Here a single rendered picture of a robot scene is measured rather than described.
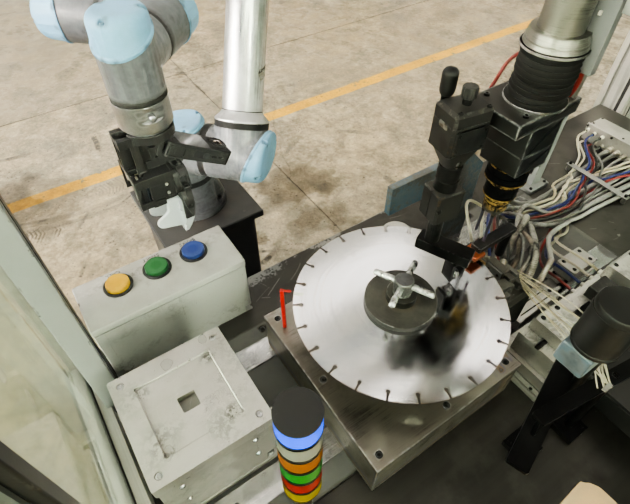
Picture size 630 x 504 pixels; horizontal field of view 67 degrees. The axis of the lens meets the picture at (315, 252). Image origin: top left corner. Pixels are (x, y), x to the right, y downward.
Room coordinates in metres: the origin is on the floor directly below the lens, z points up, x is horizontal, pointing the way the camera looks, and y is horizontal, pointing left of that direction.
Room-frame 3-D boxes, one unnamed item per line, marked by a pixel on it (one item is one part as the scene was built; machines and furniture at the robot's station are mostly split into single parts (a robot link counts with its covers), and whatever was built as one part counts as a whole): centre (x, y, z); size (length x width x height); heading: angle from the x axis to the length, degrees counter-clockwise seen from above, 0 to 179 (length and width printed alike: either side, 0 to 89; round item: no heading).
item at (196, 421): (0.30, 0.18, 0.82); 0.18 x 0.18 x 0.15; 34
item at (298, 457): (0.17, 0.01, 1.11); 0.05 x 0.04 x 0.03; 34
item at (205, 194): (0.90, 0.30, 0.80); 0.15 x 0.15 x 0.10
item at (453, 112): (0.50, -0.18, 1.17); 0.06 x 0.05 x 0.20; 115
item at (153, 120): (0.58, 0.23, 1.19); 0.08 x 0.08 x 0.05
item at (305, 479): (0.17, 0.01, 1.05); 0.05 x 0.04 x 0.03; 34
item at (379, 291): (0.44, -0.13, 0.96); 0.11 x 0.11 x 0.03
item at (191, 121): (0.90, 0.29, 0.91); 0.13 x 0.12 x 0.14; 77
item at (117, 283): (0.51, 0.34, 0.90); 0.04 x 0.04 x 0.02
